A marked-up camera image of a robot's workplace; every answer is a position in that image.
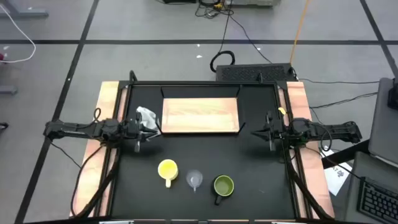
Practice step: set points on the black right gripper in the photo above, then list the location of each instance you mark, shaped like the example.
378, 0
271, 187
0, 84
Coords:
276, 130

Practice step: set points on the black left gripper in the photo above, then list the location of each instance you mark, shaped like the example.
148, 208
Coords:
133, 132

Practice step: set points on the pale yellow plastic mug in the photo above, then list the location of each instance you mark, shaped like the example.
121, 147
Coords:
168, 169

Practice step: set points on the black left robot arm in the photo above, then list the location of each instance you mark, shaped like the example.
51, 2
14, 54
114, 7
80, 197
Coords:
77, 130

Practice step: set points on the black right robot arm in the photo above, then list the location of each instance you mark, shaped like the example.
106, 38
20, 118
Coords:
335, 130

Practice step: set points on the white crumpled cloth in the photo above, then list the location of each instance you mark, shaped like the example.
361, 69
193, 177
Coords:
150, 118

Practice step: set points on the small yellow tag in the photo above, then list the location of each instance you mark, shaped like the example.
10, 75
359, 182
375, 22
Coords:
281, 110

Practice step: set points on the black diagonal bar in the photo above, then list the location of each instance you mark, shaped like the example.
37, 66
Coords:
342, 155

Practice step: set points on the white paper sheet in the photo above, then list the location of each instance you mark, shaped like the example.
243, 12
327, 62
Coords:
337, 180

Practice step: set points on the grey desk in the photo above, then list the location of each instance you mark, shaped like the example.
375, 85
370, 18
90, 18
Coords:
373, 165

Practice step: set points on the grey desk panel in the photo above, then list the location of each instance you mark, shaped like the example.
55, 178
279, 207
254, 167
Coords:
384, 130

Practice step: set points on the grey device housing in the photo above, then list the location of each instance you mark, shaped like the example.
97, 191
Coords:
255, 2

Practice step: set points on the black keyboard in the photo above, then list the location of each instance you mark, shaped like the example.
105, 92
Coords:
379, 199

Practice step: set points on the small black box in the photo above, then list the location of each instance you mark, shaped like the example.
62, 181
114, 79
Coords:
393, 98

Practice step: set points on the grey furniture foot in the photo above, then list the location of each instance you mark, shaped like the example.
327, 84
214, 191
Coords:
7, 90

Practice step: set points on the grey furniture leg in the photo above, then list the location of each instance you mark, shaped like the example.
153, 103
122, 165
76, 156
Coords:
28, 13

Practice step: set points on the black aluminium table frame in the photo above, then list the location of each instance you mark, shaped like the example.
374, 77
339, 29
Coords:
202, 83

